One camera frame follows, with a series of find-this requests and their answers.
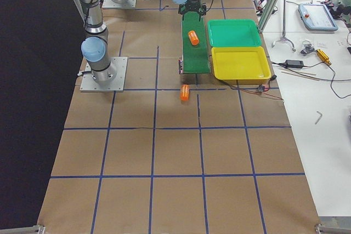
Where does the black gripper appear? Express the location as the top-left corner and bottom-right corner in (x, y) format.
(178, 0), (207, 19)

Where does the orange cylinder with 4680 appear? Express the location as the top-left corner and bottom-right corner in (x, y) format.
(180, 84), (190, 101)

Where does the green plastic tray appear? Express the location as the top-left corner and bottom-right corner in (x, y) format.
(207, 19), (262, 47)

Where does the yellow plastic tray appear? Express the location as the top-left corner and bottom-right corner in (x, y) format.
(211, 47), (271, 83)

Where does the metal rod with claw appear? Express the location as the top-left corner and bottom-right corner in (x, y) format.
(271, 0), (296, 52)

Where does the black power adapter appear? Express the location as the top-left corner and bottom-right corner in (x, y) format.
(285, 60), (304, 69)

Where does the teach pendant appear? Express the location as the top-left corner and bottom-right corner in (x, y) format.
(298, 4), (338, 32)

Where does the silver hex key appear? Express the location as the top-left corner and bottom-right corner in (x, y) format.
(315, 111), (323, 124)

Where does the red black connector cable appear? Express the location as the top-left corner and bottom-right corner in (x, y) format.
(219, 75), (284, 101)

